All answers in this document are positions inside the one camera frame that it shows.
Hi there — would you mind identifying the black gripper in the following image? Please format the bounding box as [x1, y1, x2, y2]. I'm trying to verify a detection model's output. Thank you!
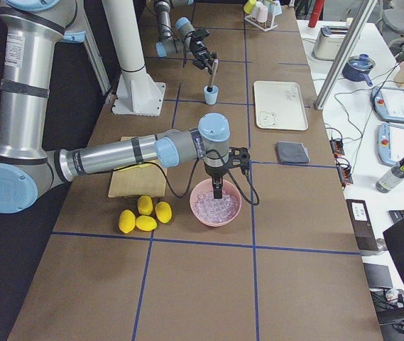
[190, 39, 217, 74]
[203, 156, 228, 199]

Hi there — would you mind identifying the iridescent metal muddler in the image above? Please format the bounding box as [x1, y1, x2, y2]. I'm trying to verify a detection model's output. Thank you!
[207, 58, 219, 92]

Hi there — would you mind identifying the light blue plastic cup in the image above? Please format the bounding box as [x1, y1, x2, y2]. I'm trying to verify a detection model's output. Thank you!
[203, 85, 219, 105]

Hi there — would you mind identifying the pink bowl of ice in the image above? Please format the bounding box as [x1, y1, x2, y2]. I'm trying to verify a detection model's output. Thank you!
[190, 179, 242, 227]

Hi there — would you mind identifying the yellow cup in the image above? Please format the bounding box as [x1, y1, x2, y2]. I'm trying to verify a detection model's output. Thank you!
[243, 0, 256, 14]

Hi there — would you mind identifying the pink cup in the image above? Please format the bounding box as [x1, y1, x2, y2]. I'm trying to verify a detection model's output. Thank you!
[251, 3, 268, 23]

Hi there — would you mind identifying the yellow lemon right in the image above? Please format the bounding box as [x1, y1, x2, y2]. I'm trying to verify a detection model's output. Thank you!
[155, 201, 173, 224]

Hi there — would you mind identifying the yellow lemon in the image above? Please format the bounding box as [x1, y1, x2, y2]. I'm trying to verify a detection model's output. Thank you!
[155, 201, 173, 224]
[136, 215, 158, 232]
[137, 195, 153, 216]
[118, 210, 136, 234]

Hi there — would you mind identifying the wooden cutting board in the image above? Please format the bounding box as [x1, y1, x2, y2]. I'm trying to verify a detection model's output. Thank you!
[107, 136, 169, 199]

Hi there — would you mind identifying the grey folded cloth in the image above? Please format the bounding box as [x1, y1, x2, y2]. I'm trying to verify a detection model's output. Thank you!
[276, 141, 310, 163]

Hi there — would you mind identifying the yellow lemon back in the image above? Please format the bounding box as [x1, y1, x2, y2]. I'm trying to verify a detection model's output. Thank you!
[137, 195, 153, 216]

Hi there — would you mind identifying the yellow lemon front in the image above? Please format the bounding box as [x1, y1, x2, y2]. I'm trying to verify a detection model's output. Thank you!
[136, 215, 158, 232]

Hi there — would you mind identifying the cream bear tray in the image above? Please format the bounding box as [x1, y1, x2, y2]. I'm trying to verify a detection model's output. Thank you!
[253, 80, 308, 131]

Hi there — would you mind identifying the yellow lemon far left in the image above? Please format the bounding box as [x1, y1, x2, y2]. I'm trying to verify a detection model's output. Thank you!
[118, 210, 136, 234]

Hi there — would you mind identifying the orange connector block far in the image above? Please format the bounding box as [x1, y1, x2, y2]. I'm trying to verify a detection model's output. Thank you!
[329, 139, 344, 158]

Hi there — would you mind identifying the orange connector block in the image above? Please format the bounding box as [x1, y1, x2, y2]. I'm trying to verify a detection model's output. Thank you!
[329, 139, 344, 158]
[335, 157, 354, 190]

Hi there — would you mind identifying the orange connector block near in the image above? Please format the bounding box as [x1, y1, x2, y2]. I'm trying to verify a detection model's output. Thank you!
[335, 157, 354, 190]

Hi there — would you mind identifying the red bottle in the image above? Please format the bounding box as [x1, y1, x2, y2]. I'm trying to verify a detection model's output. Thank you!
[307, 0, 325, 28]

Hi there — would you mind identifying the cream toaster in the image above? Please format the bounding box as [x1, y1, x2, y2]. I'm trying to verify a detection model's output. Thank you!
[312, 26, 349, 61]

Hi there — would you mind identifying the black box with label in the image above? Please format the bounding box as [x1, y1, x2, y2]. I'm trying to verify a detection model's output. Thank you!
[346, 199, 381, 256]

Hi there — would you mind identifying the blue saucepan with lid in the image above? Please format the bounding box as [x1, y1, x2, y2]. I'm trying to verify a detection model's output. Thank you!
[342, 53, 376, 87]

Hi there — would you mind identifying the near teach pendant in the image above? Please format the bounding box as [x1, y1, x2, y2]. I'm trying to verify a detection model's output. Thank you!
[377, 123, 404, 166]

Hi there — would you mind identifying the teach pendant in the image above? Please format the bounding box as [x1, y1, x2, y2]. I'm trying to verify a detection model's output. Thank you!
[377, 123, 404, 166]
[371, 86, 404, 124]

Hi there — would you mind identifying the clear water bottle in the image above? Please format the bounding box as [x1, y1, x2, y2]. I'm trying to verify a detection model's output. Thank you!
[375, 157, 404, 193]

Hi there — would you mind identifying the far teach pendant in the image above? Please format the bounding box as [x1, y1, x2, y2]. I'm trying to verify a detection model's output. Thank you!
[371, 86, 404, 124]

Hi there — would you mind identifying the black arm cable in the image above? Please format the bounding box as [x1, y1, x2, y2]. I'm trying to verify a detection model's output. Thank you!
[151, 148, 261, 207]

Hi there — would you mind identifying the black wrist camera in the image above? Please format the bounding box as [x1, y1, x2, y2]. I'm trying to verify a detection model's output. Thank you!
[190, 28, 209, 43]
[229, 147, 250, 171]

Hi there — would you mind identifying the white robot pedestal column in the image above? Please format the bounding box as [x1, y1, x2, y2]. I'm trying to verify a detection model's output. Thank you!
[102, 0, 166, 117]

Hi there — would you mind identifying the white wire cup rack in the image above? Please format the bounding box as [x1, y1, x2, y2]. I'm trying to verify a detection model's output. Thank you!
[244, 15, 278, 32]

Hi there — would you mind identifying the aluminium frame post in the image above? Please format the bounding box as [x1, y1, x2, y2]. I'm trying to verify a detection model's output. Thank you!
[314, 0, 377, 110]

